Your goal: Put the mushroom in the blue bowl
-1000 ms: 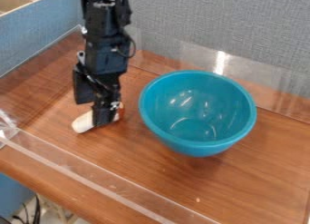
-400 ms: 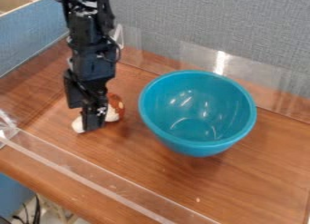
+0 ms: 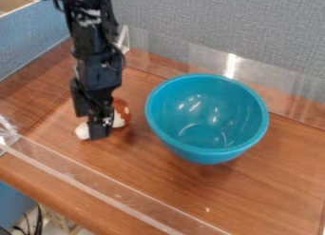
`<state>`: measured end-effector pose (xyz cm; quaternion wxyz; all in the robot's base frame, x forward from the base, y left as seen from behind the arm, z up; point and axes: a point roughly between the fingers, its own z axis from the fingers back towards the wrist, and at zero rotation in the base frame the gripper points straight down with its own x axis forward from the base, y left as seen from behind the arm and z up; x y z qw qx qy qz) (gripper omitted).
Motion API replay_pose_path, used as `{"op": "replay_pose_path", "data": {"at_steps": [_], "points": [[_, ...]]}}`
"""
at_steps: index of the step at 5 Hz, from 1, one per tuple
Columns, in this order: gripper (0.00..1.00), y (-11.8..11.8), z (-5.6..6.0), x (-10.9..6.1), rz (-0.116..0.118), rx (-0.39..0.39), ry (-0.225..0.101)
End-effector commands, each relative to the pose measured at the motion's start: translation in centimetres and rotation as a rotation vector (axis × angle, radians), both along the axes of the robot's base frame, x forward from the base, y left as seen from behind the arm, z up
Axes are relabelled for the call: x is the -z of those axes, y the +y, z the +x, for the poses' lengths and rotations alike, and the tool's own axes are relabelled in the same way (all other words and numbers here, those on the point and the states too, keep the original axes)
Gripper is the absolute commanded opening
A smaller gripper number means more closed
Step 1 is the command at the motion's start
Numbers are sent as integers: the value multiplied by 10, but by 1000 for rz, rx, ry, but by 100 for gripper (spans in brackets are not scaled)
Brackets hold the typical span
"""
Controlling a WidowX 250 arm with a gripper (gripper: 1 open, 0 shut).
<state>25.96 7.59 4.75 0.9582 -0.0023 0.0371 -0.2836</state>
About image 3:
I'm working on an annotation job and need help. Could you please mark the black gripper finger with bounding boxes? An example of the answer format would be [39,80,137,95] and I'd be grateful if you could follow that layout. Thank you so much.
[69,79,93,117]
[87,100,114,140]

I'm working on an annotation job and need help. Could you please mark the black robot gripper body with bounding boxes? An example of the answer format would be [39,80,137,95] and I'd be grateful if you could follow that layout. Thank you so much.
[71,51,123,103]

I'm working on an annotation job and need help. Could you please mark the white brown toy mushroom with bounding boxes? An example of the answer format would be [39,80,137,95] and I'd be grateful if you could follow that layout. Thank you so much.
[74,98,130,140]

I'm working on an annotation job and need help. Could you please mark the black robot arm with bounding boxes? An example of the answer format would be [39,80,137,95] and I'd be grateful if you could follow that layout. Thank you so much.
[51,0,125,140]

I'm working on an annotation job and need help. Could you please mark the blue plastic bowl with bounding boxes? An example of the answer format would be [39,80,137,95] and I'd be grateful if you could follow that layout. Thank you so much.
[145,73,268,165]

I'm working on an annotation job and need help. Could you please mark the blue partition with wooden shelf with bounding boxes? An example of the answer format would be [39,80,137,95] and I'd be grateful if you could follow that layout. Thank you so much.
[0,0,67,80]

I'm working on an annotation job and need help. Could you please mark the clear acrylic front barrier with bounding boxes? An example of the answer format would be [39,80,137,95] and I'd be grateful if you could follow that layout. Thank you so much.
[0,114,228,235]

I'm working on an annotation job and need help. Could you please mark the clear acrylic barrier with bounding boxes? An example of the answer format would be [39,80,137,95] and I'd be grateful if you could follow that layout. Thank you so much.
[126,28,325,104]
[0,114,228,235]

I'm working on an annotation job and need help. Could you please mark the clear acrylic back barrier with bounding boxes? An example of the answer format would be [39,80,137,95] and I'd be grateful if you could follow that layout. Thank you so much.
[126,28,325,104]

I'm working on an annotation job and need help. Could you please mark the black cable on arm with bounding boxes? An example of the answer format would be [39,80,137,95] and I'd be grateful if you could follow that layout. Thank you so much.
[106,45,127,75]

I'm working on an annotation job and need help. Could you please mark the clear acrylic corner bracket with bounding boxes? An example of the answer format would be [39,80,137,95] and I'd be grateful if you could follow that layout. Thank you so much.
[114,26,130,54]

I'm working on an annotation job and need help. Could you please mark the black cables under table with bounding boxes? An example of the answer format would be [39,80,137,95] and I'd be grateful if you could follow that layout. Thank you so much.
[0,204,43,235]

